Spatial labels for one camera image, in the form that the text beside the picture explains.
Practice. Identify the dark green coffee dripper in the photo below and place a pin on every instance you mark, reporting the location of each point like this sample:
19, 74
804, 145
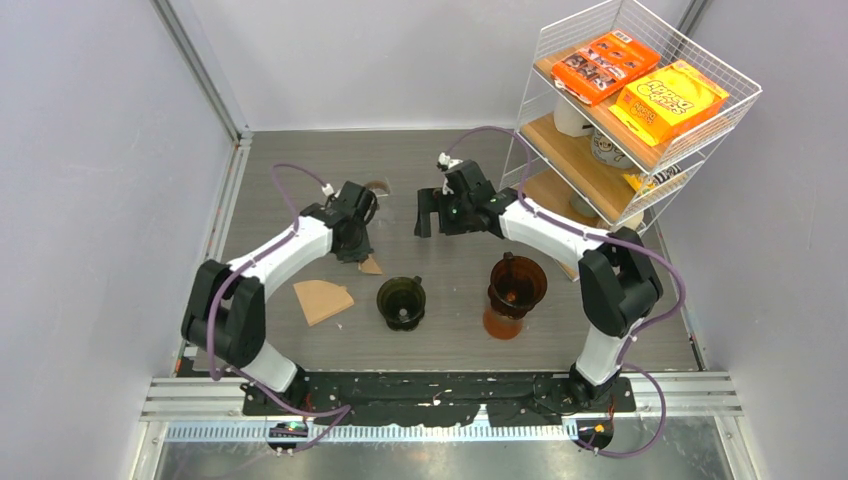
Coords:
401, 301

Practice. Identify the orange glass carafe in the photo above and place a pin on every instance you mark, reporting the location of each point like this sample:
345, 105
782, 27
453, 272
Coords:
500, 326

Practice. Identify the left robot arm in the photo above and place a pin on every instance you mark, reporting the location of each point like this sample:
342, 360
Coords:
226, 311

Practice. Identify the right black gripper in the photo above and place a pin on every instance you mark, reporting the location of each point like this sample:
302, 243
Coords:
435, 201

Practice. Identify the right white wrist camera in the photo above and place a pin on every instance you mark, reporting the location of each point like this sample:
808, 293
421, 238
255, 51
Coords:
445, 162

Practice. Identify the yellow snack box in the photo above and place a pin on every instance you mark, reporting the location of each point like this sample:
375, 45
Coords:
668, 102

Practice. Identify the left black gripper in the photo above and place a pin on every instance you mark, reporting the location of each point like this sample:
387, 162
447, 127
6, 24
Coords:
359, 253

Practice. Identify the clear glass beaker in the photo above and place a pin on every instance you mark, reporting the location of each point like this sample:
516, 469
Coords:
380, 189

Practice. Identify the amber brown coffee dripper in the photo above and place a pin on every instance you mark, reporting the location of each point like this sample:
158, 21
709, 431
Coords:
516, 285

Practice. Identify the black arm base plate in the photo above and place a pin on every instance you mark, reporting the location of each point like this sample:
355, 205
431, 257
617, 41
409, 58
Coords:
445, 399

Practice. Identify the brown paper coffee filter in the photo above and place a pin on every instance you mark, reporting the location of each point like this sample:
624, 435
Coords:
369, 266

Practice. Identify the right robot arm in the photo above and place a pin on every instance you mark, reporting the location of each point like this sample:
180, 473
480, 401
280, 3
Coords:
619, 284

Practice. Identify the white ceramic mug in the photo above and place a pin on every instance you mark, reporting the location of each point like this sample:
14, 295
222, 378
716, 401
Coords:
568, 121

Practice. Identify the white wire shelf rack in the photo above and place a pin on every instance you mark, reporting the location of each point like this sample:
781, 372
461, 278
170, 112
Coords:
561, 166

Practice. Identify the orange snack box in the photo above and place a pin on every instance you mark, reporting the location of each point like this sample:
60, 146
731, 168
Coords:
600, 68

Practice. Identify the yellow black snack packet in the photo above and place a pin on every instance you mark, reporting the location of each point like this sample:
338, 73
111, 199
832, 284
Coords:
643, 183

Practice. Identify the aluminium frame rail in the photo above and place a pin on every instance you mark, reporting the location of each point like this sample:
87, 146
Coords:
195, 409

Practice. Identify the grey green bottle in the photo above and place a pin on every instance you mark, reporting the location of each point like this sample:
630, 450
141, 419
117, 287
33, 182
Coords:
581, 206

